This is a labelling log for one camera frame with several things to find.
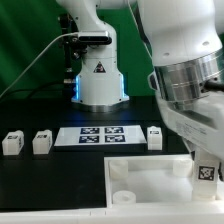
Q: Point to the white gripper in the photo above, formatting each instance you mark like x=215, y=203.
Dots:
x=202, y=125

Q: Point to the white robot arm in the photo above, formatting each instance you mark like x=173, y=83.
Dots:
x=186, y=55

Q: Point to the white sheet with tags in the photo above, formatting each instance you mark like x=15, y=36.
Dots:
x=100, y=135

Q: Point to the white square table top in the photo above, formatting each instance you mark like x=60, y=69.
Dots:
x=145, y=181

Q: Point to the white front rail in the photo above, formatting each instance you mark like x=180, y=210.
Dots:
x=177, y=214

